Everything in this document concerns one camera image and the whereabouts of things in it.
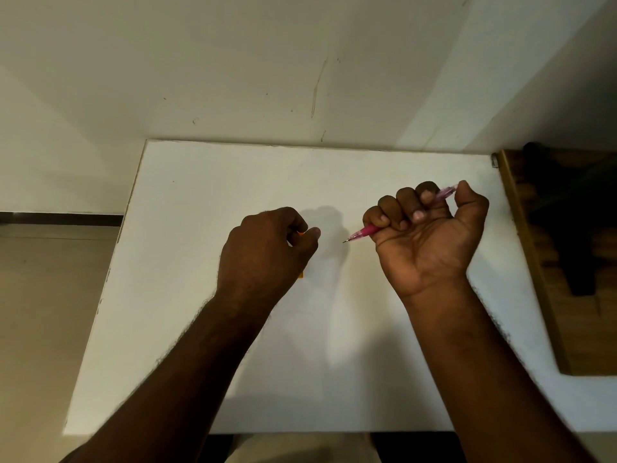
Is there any person's left hand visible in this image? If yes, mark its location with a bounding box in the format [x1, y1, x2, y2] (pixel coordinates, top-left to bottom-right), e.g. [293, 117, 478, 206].
[215, 206, 322, 309]

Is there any pink mechanical pencil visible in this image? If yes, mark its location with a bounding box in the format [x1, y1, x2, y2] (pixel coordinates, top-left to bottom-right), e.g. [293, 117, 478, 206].
[343, 185, 459, 244]

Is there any person's right forearm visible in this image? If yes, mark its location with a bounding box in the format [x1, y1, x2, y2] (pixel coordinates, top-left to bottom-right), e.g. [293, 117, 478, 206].
[399, 274, 598, 463]

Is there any person's right hand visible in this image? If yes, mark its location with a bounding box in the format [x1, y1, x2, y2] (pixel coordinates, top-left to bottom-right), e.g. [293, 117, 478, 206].
[362, 180, 490, 300]

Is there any brown wooden furniture panel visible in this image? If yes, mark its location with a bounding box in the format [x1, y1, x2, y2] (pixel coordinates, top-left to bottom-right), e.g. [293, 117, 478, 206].
[496, 148, 617, 377]

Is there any person's left forearm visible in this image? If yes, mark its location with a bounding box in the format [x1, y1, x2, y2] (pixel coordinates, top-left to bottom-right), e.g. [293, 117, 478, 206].
[60, 286, 286, 463]

